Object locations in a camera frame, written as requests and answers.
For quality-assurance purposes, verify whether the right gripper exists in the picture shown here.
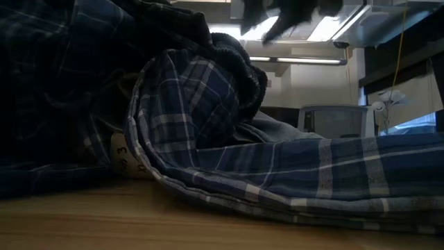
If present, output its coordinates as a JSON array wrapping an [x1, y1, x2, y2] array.
[[241, 0, 344, 45]]

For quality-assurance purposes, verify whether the blue plaid flannel shirt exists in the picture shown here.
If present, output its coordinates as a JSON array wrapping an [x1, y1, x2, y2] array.
[[0, 0, 444, 235]]

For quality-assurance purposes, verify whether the white handwritten paper tag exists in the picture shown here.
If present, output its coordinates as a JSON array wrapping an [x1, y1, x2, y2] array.
[[110, 133, 153, 180]]

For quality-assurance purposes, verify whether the ceiling light tube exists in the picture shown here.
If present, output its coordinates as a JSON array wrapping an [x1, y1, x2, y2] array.
[[248, 56, 348, 66]]

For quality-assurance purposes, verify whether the black low cabinet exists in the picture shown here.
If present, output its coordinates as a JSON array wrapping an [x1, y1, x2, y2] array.
[[259, 106, 300, 122]]

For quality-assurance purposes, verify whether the grey white office chair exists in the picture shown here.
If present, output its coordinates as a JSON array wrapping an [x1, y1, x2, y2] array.
[[297, 103, 378, 140]]

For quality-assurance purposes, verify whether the white floor lamp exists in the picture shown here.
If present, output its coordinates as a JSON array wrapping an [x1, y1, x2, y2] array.
[[370, 89, 407, 137]]

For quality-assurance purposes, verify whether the yellow cable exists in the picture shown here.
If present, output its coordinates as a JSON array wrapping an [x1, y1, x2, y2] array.
[[390, 0, 409, 101]]

